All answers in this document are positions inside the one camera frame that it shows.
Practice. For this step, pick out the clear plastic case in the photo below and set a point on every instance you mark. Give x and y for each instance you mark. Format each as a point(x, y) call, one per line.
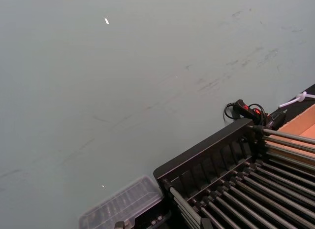
point(128, 199)

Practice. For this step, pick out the shallow brown cardboard tray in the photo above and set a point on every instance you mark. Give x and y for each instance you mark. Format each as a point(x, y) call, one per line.
point(304, 123)

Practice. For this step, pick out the black rack with steel bars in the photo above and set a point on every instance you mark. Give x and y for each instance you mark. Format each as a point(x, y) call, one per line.
point(211, 150)

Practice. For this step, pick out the black table cloth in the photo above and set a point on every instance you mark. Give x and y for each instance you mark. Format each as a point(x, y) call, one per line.
point(297, 108)

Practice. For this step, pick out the white three-armed plastic piece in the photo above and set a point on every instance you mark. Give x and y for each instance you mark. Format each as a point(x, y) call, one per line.
point(301, 97)

